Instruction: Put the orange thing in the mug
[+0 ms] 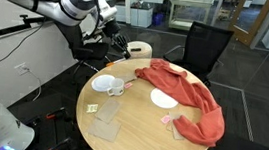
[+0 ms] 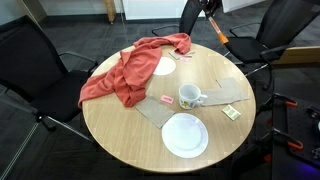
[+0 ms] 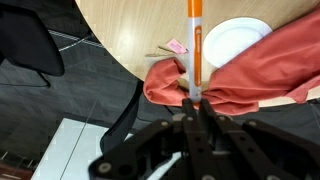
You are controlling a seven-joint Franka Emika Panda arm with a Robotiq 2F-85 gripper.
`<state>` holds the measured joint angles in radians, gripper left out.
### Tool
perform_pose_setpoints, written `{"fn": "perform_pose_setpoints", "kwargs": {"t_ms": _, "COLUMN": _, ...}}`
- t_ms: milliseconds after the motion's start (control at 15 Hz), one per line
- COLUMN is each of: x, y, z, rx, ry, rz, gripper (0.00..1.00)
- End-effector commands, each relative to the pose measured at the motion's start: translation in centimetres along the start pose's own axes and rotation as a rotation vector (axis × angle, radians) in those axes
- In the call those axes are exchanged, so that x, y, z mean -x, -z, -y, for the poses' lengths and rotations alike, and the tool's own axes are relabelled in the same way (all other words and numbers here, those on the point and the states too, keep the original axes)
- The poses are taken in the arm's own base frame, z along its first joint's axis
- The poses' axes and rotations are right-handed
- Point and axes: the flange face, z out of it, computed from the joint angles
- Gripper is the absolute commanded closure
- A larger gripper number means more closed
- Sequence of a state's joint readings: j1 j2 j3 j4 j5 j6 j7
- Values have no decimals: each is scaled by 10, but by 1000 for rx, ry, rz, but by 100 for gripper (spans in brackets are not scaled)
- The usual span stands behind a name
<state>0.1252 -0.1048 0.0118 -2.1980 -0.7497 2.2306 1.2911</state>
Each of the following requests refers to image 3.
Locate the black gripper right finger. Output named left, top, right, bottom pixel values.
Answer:
left=198, top=98, right=320, bottom=180

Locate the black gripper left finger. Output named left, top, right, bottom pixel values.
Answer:
left=87, top=98, right=218, bottom=180

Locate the orange white marker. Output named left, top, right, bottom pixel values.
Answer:
left=186, top=0, right=204, bottom=103

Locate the frosted glass door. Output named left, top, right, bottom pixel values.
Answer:
left=30, top=117, right=183, bottom=180

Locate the red cloth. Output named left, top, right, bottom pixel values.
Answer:
left=142, top=4, right=320, bottom=116

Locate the thin wooden stick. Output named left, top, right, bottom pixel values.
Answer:
left=144, top=45, right=178, bottom=58

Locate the pink sticky note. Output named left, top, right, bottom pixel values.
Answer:
left=166, top=37, right=189, bottom=55

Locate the white plate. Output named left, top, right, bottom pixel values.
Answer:
left=202, top=16, right=274, bottom=70

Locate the black office chair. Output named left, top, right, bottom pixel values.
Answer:
left=0, top=0, right=66, bottom=88

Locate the black hanging strap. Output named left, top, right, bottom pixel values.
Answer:
left=99, top=79, right=145, bottom=155

